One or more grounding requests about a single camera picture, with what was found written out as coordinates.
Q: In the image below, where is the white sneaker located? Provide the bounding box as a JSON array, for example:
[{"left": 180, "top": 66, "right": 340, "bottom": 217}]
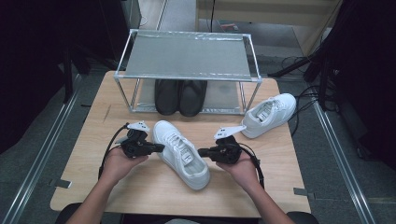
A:
[
  {"left": 151, "top": 119, "right": 212, "bottom": 191},
  {"left": 238, "top": 92, "right": 298, "bottom": 140}
]

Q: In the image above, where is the black tripod stand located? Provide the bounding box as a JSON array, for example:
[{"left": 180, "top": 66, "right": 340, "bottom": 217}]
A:
[{"left": 266, "top": 52, "right": 331, "bottom": 111}]

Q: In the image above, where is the red flat thing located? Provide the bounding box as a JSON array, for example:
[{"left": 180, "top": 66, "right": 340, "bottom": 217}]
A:
[{"left": 219, "top": 21, "right": 240, "bottom": 33}]

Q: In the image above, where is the black upright stand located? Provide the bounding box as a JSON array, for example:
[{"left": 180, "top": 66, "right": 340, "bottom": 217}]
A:
[{"left": 62, "top": 46, "right": 78, "bottom": 105}]

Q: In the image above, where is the metal shoe rack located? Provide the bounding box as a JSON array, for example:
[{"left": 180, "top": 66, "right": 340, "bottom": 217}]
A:
[{"left": 112, "top": 28, "right": 263, "bottom": 115}]

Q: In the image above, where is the grey cabinet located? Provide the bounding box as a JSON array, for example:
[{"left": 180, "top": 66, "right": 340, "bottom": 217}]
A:
[{"left": 120, "top": 0, "right": 143, "bottom": 31}]

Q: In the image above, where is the person's left hand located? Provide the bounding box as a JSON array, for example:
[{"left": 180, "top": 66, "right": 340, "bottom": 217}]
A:
[{"left": 99, "top": 147, "right": 150, "bottom": 185}]

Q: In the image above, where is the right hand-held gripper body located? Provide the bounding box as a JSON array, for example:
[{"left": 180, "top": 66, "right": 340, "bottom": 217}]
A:
[{"left": 213, "top": 124, "right": 248, "bottom": 165}]

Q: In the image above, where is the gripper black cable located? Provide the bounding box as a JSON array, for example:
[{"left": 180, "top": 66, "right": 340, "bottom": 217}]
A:
[
  {"left": 237, "top": 142, "right": 265, "bottom": 189},
  {"left": 97, "top": 122, "right": 131, "bottom": 181}
]

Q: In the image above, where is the grey table bracket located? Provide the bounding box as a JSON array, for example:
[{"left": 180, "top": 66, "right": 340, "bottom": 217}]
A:
[
  {"left": 49, "top": 177, "right": 73, "bottom": 189},
  {"left": 292, "top": 187, "right": 316, "bottom": 201}
]

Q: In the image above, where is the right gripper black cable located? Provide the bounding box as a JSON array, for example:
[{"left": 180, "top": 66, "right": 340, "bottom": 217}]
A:
[{"left": 237, "top": 142, "right": 265, "bottom": 189}]

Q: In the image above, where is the person's right hand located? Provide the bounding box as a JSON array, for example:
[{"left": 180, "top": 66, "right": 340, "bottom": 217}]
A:
[{"left": 216, "top": 151, "right": 260, "bottom": 192}]

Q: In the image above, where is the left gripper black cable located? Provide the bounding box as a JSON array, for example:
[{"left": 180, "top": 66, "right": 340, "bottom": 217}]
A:
[{"left": 97, "top": 122, "right": 131, "bottom": 181}]

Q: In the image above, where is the wooden cabinet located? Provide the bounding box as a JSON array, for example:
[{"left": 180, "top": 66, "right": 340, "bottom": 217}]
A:
[{"left": 195, "top": 0, "right": 344, "bottom": 58}]

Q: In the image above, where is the black floor cable bundle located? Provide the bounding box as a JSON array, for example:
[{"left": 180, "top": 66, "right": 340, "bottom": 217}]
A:
[{"left": 279, "top": 55, "right": 323, "bottom": 138}]

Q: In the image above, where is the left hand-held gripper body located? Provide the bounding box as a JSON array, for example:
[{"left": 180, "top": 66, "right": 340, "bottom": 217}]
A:
[{"left": 115, "top": 120, "right": 151, "bottom": 160}]

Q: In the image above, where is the metal floor rail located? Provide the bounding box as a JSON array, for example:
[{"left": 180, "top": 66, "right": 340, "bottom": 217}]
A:
[
  {"left": 312, "top": 101, "right": 378, "bottom": 224},
  {"left": 0, "top": 73, "right": 82, "bottom": 224}
]

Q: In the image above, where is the black chair armrest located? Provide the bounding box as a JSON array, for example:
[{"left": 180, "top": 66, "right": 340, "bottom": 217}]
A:
[
  {"left": 285, "top": 210, "right": 320, "bottom": 224},
  {"left": 55, "top": 203, "right": 83, "bottom": 224}
]

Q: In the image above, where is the dark curtain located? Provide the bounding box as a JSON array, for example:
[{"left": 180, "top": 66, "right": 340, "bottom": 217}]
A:
[
  {"left": 0, "top": 0, "right": 125, "bottom": 153},
  {"left": 323, "top": 0, "right": 396, "bottom": 169}
]

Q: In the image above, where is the black hanging cable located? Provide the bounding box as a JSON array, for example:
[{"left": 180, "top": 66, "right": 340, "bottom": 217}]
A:
[{"left": 210, "top": 0, "right": 217, "bottom": 34}]

